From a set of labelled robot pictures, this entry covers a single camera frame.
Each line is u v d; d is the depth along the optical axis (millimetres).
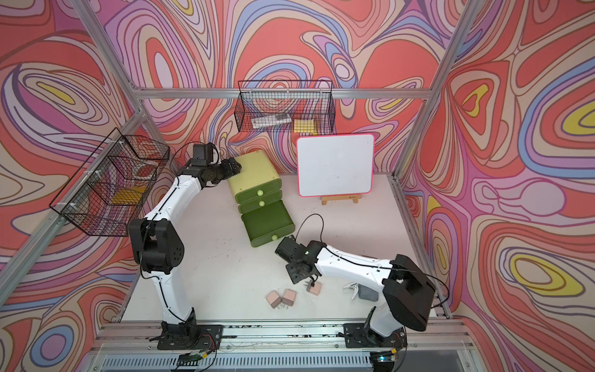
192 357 705
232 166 867
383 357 716
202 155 719
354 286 822
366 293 798
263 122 890
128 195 717
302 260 585
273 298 802
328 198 1050
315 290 826
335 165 1006
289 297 800
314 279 690
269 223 981
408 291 417
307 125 910
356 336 729
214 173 790
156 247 524
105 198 736
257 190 886
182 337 675
